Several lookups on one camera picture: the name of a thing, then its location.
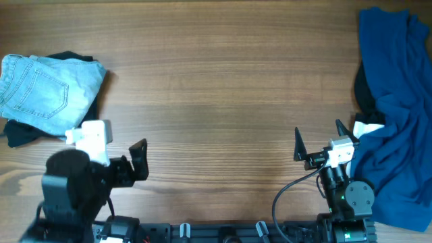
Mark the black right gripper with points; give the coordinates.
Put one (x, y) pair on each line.
(313, 160)

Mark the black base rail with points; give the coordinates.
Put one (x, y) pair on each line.
(296, 231)

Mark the dark blue shirt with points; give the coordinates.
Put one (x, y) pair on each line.
(397, 157)

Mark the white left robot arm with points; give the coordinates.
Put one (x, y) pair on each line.
(75, 188)

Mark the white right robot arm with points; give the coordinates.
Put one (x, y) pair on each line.
(350, 201)

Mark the black folded t-shirt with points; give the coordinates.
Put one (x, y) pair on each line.
(19, 134)

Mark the light blue denim shorts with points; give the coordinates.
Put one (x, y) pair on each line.
(49, 94)

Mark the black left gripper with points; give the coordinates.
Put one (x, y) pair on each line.
(129, 173)

